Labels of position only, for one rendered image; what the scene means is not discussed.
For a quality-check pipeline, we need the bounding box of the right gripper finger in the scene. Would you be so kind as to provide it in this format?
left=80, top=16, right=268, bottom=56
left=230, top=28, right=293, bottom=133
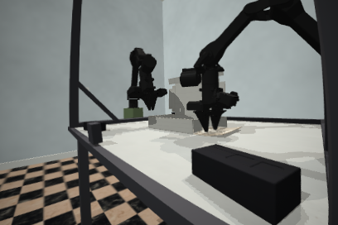
left=210, top=110, right=227, bottom=130
left=193, top=111, right=213, bottom=132

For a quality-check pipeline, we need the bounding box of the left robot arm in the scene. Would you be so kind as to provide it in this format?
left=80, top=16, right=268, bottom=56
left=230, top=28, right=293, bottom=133
left=128, top=47, right=157, bottom=108

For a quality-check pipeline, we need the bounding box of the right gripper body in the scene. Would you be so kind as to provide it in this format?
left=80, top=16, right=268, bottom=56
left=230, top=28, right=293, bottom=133
left=186, top=84, right=231, bottom=112

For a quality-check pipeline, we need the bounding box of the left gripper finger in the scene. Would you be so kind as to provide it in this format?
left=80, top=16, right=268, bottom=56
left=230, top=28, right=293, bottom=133
left=138, top=93, right=151, bottom=111
left=150, top=93, right=160, bottom=110

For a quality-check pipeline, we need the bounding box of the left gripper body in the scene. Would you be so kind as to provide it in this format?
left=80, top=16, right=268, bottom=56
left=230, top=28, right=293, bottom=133
left=127, top=75, right=167, bottom=98

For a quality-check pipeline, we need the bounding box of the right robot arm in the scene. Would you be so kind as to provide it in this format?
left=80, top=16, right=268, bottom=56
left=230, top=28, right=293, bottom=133
left=180, top=0, right=321, bottom=107

